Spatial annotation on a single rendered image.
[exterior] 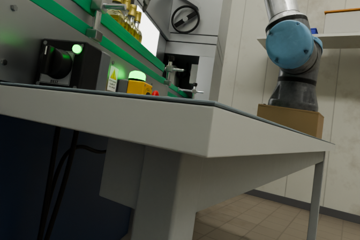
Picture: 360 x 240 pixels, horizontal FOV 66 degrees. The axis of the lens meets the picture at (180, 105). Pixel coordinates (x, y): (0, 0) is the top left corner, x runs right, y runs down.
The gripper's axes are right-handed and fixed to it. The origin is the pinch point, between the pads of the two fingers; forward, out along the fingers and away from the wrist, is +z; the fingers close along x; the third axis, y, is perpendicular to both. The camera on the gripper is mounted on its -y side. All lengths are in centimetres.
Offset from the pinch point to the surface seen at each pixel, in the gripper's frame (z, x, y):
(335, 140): 36, 153, -231
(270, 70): -40, 79, -258
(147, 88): 36, 22, 37
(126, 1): 2.6, 0.7, 13.1
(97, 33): 28, 15, 54
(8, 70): 40, 14, 73
